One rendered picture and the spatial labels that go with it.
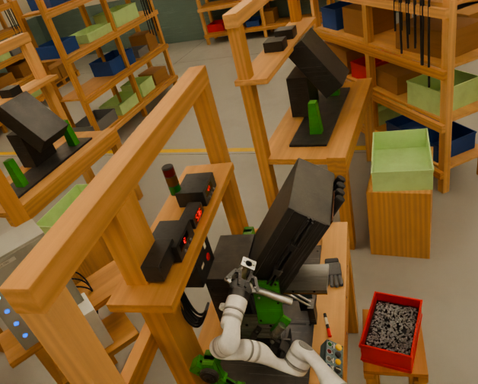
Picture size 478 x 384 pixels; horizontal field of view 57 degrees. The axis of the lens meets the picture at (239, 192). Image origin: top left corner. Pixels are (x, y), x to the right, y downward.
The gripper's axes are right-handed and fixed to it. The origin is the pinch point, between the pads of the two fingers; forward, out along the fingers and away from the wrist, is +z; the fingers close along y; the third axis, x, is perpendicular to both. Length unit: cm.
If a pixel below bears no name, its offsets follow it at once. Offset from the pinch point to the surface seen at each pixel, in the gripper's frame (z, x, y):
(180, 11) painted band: 919, 425, 261
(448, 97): 238, 21, -123
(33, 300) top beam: -51, -29, 52
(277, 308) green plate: 2.5, 22.6, -21.5
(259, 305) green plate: 2.7, 25.6, -14.2
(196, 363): -26.8, 33.3, 2.3
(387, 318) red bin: 20, 23, -73
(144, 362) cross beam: -33, 35, 21
